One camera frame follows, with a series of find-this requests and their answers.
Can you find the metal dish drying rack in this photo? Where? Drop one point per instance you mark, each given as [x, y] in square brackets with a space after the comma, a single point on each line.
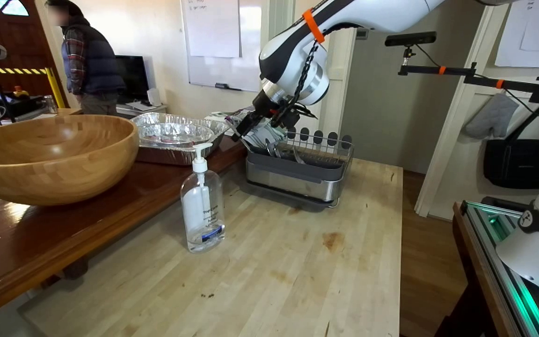
[308, 168]

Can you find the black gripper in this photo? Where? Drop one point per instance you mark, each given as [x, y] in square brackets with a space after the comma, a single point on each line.
[265, 125]

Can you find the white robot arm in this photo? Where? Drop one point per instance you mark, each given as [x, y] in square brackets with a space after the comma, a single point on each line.
[295, 74]

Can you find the black computer monitor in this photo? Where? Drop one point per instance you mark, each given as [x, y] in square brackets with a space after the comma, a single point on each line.
[136, 80]

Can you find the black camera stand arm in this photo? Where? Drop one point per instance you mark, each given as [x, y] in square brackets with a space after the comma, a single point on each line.
[409, 42]

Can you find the grey oven mitt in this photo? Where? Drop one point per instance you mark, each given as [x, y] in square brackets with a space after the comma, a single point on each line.
[493, 119]

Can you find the clear hand sanitizer bottle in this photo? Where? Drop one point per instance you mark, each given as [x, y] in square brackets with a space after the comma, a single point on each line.
[202, 198]

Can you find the aluminium foil tray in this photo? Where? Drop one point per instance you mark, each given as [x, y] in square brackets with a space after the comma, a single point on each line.
[170, 140]

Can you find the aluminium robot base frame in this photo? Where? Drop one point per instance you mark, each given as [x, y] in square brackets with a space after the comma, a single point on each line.
[501, 261]

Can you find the black bag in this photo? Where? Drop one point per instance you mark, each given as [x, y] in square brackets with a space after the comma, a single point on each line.
[512, 164]

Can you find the dark wooden side table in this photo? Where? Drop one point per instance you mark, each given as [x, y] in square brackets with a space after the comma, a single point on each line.
[42, 241]

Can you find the person in dark vest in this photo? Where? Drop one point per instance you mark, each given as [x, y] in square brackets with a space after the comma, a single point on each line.
[89, 61]

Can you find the wooden bowl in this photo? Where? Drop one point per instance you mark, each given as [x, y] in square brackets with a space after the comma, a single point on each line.
[65, 160]

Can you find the whiteboard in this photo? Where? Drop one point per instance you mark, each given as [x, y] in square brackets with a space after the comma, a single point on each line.
[224, 42]

